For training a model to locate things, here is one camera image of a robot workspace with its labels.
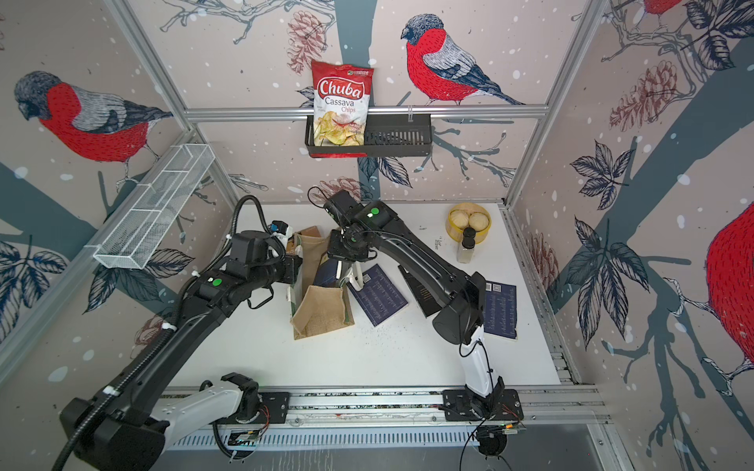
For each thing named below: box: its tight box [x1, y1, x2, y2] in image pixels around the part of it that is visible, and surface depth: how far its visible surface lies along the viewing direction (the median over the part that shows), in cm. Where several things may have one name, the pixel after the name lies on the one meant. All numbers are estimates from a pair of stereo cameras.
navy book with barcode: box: [346, 263, 409, 327], surface depth 94 cm
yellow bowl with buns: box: [445, 202, 492, 245], surface depth 110 cm
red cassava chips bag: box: [309, 60, 375, 159], surface depth 86 cm
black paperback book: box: [397, 263, 442, 318], surface depth 94 cm
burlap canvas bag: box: [286, 225, 355, 340], surface depth 87 cm
